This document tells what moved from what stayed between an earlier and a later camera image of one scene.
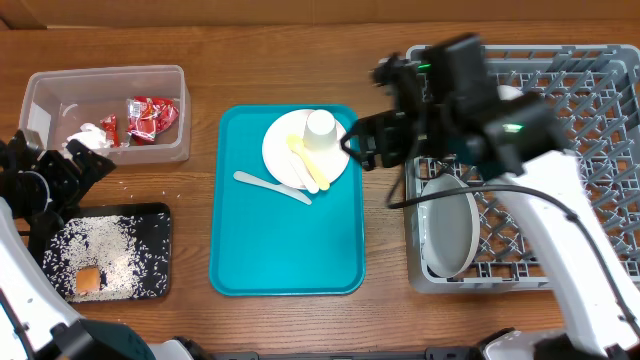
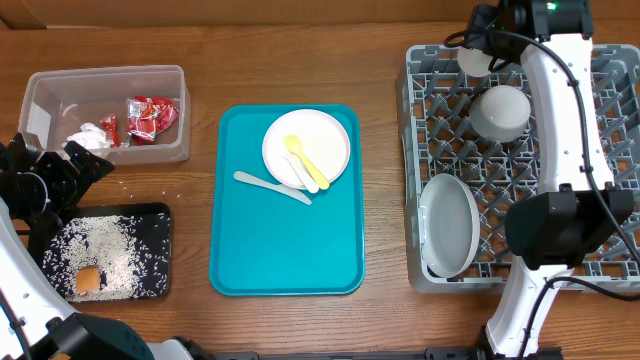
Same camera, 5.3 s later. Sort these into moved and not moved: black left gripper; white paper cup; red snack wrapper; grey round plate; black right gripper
Moved: black right gripper; white paper cup
Not moved: red snack wrapper; black left gripper; grey round plate
